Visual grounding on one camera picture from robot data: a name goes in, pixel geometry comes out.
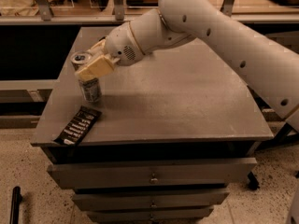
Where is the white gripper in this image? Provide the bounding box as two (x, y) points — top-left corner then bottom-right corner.
(75, 22), (144, 82)

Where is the silver redbull can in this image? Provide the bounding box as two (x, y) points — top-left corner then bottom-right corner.
(70, 51), (101, 103)

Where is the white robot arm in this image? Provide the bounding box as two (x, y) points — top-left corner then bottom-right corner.
(76, 0), (299, 131)

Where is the black rxbar chocolate bar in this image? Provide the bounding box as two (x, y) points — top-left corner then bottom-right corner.
(54, 106), (102, 146)

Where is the grey middle drawer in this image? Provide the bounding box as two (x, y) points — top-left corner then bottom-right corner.
(72, 189), (229, 211)

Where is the grey drawer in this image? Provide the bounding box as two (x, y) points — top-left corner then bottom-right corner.
(72, 189), (229, 211)
(87, 206), (213, 223)
(48, 158), (257, 189)

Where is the grey bottom drawer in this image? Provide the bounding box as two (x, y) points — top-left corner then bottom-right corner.
(87, 206), (213, 223)

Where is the black pole on floor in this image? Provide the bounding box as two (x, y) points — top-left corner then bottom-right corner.
(9, 186), (22, 224)

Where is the grey top drawer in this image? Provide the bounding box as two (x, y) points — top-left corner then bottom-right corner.
(48, 158), (257, 189)

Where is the black stand leg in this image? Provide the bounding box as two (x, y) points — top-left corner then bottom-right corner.
(247, 121), (299, 191)

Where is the grey metal rail frame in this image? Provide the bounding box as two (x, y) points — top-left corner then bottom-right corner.
(0, 0), (299, 23)

